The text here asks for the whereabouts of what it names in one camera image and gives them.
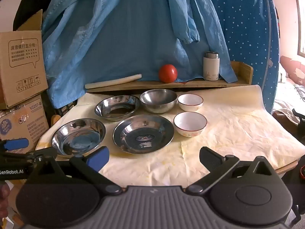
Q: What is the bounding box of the printed white cardboard box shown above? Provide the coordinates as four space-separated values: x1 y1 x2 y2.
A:
0 94 50 153

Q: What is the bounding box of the window frame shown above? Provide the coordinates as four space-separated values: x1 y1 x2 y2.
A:
294 0 305 58

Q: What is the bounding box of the blue polka dot cloth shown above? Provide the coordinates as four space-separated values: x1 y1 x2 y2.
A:
216 0 280 115

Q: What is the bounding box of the patterned bedding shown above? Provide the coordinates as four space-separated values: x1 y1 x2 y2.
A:
273 55 305 124

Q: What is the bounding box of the shallow steel plate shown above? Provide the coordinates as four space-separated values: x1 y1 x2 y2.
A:
51 119 106 157
94 95 140 122

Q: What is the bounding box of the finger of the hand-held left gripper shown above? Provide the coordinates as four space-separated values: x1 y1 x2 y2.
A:
0 138 30 152
22 147 58 164

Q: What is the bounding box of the white rolling pin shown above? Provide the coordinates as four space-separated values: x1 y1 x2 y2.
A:
85 74 142 89

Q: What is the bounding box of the wooden shelf board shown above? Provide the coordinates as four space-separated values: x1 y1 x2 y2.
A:
85 61 254 93

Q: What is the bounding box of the steel plate with sticker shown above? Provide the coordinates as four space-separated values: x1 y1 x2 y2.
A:
112 114 175 154

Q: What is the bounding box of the white insulated flask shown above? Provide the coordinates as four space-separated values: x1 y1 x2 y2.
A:
203 52 220 81

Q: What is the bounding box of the brown cardboard box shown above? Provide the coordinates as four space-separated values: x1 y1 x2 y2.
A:
0 10 49 110

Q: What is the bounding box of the red tomato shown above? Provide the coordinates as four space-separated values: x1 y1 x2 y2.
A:
158 64 178 83

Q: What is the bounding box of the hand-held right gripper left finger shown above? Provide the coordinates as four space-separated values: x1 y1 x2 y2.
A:
36 146 123 195

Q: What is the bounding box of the light blue hanging shirt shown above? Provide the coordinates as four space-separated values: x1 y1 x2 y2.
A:
42 0 239 109

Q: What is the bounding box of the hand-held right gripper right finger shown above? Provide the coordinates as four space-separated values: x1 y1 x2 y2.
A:
185 146 275 195

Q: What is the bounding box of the white red-rimmed ceramic bowl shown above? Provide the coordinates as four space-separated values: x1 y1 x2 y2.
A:
177 94 204 112
173 112 208 138

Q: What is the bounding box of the cream table cloth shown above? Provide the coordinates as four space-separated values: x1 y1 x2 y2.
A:
36 85 305 188

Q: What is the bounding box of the black plastic crate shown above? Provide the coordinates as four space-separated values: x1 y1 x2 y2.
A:
55 100 78 118

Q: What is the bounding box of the black object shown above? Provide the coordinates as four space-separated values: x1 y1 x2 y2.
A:
292 108 305 130

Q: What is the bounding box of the deep steel bowl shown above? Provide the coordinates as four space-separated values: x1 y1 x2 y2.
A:
139 89 178 114

